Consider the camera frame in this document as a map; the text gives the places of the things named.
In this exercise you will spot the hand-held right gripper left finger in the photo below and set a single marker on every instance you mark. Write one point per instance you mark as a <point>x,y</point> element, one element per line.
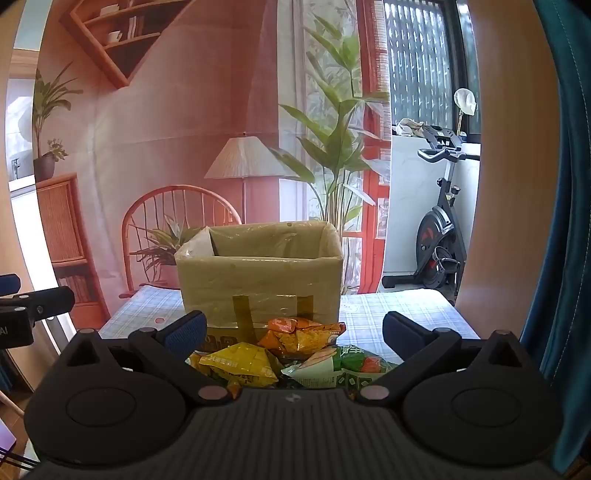
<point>187,332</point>

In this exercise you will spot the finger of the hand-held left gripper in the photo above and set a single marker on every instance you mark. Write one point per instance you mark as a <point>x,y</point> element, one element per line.
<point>51,302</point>
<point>9,284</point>

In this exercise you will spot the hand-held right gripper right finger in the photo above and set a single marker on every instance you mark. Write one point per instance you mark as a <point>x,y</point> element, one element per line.
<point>400,334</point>

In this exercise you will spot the yellow snack bag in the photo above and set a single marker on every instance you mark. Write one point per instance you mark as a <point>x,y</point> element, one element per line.
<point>235,362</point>

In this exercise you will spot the brown cardboard box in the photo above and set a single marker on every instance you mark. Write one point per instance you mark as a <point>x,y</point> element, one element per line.
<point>258,281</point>

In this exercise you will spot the orange snack bag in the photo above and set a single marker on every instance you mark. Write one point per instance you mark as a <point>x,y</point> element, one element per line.
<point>295,341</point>

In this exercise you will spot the checked blue tablecloth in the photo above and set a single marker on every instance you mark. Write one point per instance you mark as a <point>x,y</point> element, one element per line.
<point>369,314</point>

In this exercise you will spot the black exercise bike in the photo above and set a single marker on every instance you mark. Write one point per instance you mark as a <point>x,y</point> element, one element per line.
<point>436,240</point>

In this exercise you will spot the light wooden board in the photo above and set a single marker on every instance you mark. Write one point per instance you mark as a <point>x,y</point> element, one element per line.
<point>508,184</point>

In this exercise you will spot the teal blue curtain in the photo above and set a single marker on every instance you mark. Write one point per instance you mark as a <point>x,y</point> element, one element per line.
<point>572,230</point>

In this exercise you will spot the beige cloth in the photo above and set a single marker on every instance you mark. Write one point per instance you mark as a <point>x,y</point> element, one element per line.
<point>410,127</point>

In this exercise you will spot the white plastic bag on pole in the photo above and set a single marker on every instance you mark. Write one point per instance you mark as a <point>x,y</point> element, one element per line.
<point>464,101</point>

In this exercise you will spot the dark framed window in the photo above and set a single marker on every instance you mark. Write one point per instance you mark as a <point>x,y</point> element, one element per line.
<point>415,60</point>

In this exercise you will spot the printed room wall backdrop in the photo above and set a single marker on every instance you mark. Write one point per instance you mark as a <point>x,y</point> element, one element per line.
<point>184,115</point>

